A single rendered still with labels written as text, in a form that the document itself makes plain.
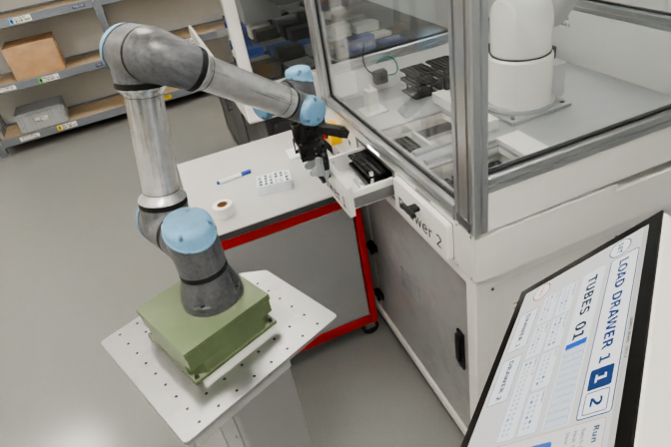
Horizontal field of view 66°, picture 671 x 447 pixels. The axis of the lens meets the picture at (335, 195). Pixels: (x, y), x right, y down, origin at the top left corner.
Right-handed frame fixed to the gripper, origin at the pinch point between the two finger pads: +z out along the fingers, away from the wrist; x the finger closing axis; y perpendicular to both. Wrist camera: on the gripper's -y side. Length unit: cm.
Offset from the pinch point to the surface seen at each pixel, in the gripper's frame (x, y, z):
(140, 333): 23, 64, 14
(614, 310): 101, -8, -25
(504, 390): 95, 5, -10
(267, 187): -24.6, 15.3, 11.4
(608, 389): 110, 3, -26
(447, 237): 46.0, -15.1, 1.4
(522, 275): 54, -32, 16
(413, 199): 29.6, -14.9, -1.4
